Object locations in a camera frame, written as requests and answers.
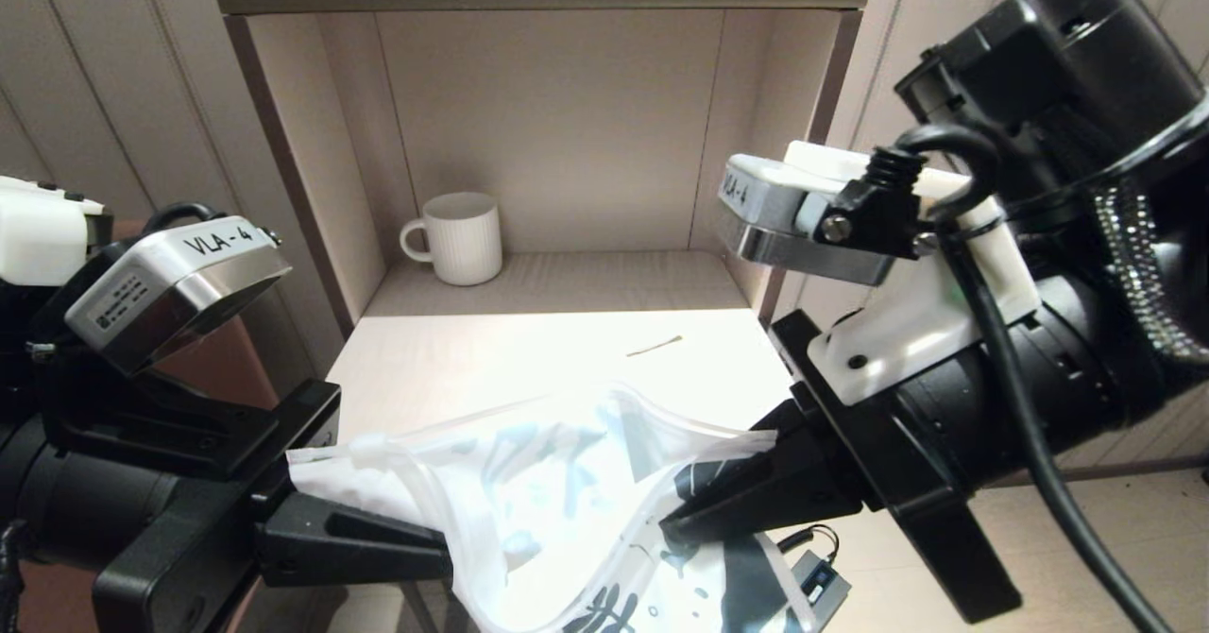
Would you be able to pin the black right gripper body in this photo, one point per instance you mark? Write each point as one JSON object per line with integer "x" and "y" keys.
{"x": 1096, "y": 387}

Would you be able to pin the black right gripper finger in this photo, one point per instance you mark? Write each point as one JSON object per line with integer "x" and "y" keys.
{"x": 774, "y": 515}
{"x": 784, "y": 453}

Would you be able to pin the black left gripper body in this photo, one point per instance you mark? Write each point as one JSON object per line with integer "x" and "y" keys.
{"x": 142, "y": 520}

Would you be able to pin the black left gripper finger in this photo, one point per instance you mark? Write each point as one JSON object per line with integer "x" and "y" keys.
{"x": 302, "y": 548}

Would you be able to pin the white floral zip pouch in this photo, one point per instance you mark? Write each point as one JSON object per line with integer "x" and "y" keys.
{"x": 529, "y": 501}

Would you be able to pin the grey power adapter box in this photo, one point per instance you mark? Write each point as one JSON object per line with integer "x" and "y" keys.
{"x": 817, "y": 586}

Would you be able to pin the thin pale stick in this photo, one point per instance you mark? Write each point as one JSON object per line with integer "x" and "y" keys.
{"x": 654, "y": 346}

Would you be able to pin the brown upholstered chair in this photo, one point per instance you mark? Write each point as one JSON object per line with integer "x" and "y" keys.
{"x": 246, "y": 359}

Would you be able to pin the light wooden shelf desk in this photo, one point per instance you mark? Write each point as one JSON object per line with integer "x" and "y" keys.
{"x": 567, "y": 359}

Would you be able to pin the white ribbed ceramic mug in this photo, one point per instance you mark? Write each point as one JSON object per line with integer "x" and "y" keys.
{"x": 468, "y": 236}

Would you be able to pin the black left camera bracket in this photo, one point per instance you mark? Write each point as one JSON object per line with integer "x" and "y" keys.
{"x": 142, "y": 425}

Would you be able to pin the white right camera bracket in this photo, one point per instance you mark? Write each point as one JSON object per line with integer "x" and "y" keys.
{"x": 907, "y": 331}

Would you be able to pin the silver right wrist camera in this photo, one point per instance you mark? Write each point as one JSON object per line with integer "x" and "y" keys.
{"x": 774, "y": 217}

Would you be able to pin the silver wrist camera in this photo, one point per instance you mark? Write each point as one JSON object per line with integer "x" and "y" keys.
{"x": 179, "y": 283}
{"x": 774, "y": 217}

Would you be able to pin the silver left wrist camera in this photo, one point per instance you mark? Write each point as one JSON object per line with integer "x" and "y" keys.
{"x": 179, "y": 283}

